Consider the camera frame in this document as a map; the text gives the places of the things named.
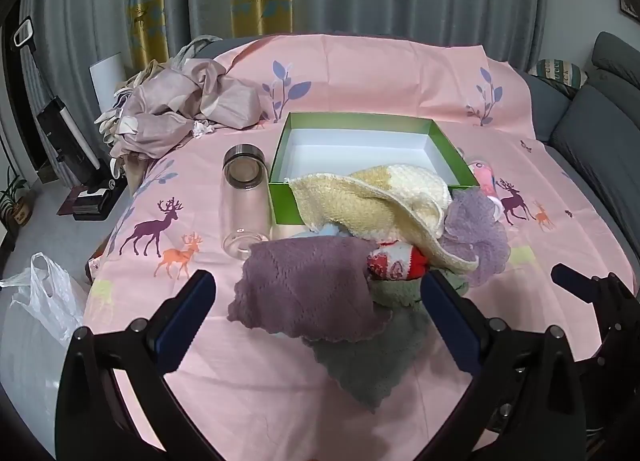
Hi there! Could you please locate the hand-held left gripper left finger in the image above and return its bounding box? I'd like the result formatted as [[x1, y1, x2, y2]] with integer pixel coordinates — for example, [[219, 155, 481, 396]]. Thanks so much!
[[57, 268, 218, 461]]

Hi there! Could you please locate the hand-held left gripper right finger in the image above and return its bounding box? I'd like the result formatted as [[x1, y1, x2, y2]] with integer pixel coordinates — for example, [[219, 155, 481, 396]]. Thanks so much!
[[420, 268, 588, 461]]

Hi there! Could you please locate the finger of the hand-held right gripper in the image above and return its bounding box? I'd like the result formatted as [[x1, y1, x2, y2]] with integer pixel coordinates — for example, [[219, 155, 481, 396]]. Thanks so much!
[[607, 271, 640, 342], [550, 263, 625, 367]]

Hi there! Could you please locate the red white patterned sock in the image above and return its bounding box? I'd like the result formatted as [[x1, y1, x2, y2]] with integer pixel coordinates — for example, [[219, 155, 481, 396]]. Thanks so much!
[[367, 241, 430, 282]]

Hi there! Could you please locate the grey-green knitted cloth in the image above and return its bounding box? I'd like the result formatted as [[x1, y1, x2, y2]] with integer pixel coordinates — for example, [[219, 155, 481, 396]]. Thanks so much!
[[307, 276, 468, 414]]

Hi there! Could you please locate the lilac fluffy cloth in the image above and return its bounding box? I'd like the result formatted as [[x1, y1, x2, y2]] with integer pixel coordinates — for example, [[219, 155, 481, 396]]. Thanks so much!
[[442, 188, 511, 287]]

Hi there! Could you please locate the mauve knitted cloth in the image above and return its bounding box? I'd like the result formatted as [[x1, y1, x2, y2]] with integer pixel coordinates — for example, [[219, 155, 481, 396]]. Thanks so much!
[[227, 236, 393, 342]]

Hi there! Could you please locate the light blue plush toy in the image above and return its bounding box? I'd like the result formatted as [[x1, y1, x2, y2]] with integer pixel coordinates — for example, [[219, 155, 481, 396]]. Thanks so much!
[[290, 223, 351, 242]]

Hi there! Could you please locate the cream knitted cloth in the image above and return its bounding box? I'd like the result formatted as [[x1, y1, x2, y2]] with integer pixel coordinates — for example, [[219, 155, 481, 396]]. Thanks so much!
[[287, 165, 481, 274]]

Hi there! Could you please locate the green cardboard box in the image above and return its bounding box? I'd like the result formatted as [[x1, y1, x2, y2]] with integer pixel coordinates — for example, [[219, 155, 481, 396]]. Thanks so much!
[[267, 112, 483, 226]]

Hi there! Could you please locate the pink deer print tablecloth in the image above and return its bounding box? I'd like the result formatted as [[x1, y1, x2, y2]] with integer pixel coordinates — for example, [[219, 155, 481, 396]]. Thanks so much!
[[82, 33, 638, 461]]

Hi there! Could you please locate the pink white plastic object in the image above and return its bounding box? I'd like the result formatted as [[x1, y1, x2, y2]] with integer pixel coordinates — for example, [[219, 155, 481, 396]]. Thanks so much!
[[465, 156, 503, 219]]

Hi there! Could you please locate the clear glass bottle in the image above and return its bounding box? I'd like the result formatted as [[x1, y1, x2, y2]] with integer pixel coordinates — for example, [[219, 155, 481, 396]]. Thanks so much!
[[221, 143, 273, 262]]

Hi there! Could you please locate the grey sofa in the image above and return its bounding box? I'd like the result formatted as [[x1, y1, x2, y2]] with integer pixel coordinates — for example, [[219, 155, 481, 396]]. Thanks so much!
[[520, 31, 640, 292]]

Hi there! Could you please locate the white plastic bag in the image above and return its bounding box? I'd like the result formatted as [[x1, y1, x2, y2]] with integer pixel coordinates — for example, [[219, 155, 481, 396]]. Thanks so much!
[[0, 252, 88, 347]]

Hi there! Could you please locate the patterned cushion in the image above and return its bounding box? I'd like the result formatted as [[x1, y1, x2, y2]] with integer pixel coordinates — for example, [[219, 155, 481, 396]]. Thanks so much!
[[530, 58, 588, 89]]

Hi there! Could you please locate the potted plant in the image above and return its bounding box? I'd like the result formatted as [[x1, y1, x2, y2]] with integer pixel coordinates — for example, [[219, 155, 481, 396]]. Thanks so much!
[[0, 166, 33, 226]]

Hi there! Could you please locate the crumpled beige fabric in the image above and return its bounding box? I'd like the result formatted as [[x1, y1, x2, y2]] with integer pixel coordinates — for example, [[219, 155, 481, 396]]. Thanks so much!
[[95, 36, 271, 192]]

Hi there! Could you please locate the white cylinder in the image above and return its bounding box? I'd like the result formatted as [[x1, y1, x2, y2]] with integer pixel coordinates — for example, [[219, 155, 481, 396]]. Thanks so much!
[[89, 51, 126, 112]]

